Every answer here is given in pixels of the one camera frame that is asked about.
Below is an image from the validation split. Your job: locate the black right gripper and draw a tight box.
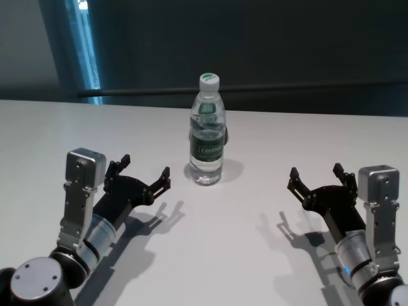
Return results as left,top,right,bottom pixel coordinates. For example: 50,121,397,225
287,163,367,245

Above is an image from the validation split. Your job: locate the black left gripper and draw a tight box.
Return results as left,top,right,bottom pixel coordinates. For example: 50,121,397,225
92,154,171,235

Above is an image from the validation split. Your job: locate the clear water bottle green label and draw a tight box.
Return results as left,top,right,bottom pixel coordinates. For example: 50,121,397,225
187,72,228,186

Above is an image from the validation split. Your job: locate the grey handrail bar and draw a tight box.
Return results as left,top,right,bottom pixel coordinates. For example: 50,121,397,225
78,81,408,97

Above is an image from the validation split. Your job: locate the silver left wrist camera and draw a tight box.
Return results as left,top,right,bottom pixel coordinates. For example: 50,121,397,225
56,147,108,251

